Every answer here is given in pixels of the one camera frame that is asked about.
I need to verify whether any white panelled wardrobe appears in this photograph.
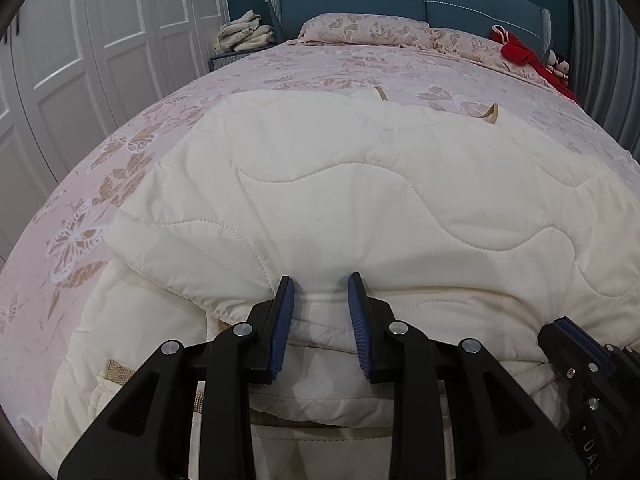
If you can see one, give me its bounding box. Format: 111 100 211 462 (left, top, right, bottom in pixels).
0 0 229 263

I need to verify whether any grey curtain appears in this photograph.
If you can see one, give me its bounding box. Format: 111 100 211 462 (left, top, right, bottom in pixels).
566 0 640 163

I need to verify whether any small plush doll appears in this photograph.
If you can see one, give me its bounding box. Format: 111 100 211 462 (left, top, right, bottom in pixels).
546 50 572 82

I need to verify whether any grey nightstand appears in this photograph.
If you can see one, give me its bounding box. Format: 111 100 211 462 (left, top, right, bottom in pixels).
208 42 282 79

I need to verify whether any cream quilted blanket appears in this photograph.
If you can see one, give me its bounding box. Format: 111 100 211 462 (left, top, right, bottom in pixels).
52 87 640 480

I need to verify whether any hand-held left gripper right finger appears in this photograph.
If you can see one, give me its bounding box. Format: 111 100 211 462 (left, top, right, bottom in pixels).
347 272 587 480

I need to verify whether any pile of cream clothes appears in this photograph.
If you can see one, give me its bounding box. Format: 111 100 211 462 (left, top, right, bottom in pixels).
217 10 275 54

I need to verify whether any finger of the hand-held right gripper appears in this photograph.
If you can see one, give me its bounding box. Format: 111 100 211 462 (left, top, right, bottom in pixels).
537 317 640 418

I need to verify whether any red cloth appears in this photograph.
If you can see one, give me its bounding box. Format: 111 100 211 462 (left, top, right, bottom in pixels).
488 25 577 105

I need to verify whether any bed with pink butterfly bedspread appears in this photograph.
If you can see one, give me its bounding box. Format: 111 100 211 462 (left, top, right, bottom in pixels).
0 12 640 480

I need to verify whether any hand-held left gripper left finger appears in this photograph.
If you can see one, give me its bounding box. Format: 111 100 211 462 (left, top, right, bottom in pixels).
57 275 296 480

